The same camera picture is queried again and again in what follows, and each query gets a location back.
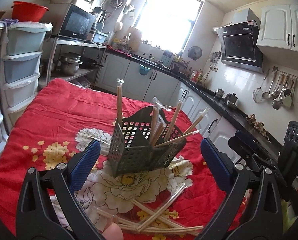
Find chopstick pair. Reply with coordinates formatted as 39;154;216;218
137;183;186;232
119;224;204;235
132;199;189;229

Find chopsticks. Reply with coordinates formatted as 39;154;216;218
164;100;183;141
116;79;124;126

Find white lower kitchen cabinets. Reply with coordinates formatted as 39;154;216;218
96;51;242;163

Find bright kitchen window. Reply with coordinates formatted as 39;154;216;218
135;0;203;53

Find operator hand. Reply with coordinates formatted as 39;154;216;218
102;222;124;240

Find hanging metal ladle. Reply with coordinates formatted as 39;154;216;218
262;71;277;100

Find metal strainer ladle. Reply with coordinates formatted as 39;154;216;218
252;70;270;103

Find black kettle on stove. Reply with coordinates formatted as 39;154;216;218
224;93;238;109

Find red floral blanket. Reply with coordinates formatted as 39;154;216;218
0;80;226;232

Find small metal teapot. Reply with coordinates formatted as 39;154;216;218
214;88;224;100

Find black range hood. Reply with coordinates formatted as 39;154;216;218
215;8;263;73

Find black perforated utensil basket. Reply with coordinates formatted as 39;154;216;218
108;106;186;177

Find stainless steel pots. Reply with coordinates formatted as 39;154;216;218
60;52;83;76

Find upright wrapped chopsticks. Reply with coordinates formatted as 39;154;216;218
116;79;124;126

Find metal storage shelf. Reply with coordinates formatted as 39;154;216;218
38;37;107;89

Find teal hanging basket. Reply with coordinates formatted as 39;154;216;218
139;64;151;76

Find pastel drawer tower right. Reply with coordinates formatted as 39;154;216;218
0;22;52;133

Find black microwave oven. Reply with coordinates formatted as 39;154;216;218
42;3;96;42

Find red plastic basin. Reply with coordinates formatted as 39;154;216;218
11;1;49;22

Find white upper wall cabinet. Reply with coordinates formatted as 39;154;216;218
257;4;298;52

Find round wall fan vent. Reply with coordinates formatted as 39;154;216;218
187;46;202;61

